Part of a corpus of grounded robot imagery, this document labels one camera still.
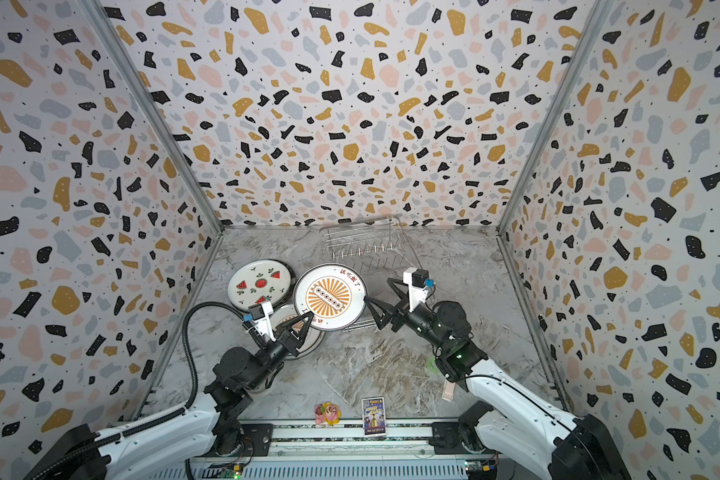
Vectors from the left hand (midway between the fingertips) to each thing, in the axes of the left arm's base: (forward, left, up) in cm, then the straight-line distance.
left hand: (311, 312), depth 71 cm
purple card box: (-18, -14, -22) cm, 32 cm away
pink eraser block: (-13, -34, -21) cm, 42 cm away
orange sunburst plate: (+4, -5, 0) cm, 7 cm away
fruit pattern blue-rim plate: (+24, +23, -21) cm, 40 cm away
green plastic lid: (-4, -32, -24) cm, 40 cm away
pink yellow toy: (-17, -3, -21) cm, 27 cm away
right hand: (+3, -15, +6) cm, 16 cm away
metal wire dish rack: (+36, -16, -16) cm, 42 cm away
